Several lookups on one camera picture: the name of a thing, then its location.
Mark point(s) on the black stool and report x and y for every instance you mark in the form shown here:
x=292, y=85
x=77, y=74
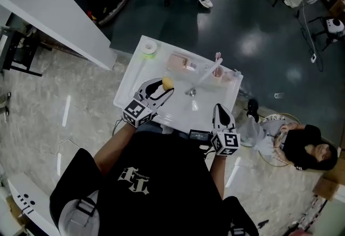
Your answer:
x=320, y=30

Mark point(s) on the grey shoulder bag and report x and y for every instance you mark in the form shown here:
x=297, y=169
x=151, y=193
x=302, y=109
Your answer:
x=78, y=216

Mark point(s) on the green white canister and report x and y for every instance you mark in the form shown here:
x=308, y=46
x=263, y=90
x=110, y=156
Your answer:
x=149, y=49

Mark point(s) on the white pillar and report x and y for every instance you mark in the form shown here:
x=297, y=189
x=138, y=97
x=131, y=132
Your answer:
x=54, y=14

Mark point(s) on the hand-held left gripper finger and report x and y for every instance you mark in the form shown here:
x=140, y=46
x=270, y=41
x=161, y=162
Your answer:
x=161, y=98
x=144, y=88

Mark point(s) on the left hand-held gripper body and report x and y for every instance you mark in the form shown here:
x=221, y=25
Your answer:
x=137, y=112

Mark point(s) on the person's black t-shirt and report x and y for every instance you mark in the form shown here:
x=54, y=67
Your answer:
x=161, y=189

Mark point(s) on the pink toothbrush cup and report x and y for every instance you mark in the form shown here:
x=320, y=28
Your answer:
x=217, y=73

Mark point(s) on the person's left forearm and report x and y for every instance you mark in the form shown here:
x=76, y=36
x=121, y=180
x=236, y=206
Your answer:
x=113, y=148

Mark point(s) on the white sink table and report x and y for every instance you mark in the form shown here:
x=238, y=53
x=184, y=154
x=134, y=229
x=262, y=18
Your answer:
x=210, y=100

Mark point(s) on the black metal rack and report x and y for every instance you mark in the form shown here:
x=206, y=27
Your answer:
x=19, y=54

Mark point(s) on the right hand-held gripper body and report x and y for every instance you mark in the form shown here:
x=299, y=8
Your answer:
x=226, y=143

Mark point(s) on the clear glass cup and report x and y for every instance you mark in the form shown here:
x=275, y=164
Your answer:
x=279, y=95

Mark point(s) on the yellow sponge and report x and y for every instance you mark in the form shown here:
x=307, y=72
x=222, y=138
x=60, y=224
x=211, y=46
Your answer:
x=168, y=83
x=179, y=62

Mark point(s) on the white power strip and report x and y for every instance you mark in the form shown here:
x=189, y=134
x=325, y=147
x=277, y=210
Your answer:
x=313, y=58

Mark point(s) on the clear pump dispenser bottle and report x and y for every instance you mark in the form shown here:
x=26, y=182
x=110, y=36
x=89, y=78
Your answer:
x=235, y=73

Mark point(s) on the white panel black dots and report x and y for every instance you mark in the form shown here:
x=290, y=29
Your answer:
x=29, y=202

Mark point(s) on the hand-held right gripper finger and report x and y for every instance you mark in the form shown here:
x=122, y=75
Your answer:
x=215, y=119
x=232, y=123

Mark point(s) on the white curved faucet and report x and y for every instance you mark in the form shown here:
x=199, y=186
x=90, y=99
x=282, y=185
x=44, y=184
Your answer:
x=205, y=76

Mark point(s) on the small black screen device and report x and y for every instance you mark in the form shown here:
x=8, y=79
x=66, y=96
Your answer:
x=199, y=135

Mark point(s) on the person's right forearm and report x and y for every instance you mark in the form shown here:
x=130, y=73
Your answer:
x=217, y=175

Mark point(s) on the pink toothbrushes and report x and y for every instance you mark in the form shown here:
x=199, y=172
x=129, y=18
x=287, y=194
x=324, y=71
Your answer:
x=218, y=56

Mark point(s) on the white round spotted appliance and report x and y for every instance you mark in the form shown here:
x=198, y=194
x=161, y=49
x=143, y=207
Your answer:
x=335, y=27

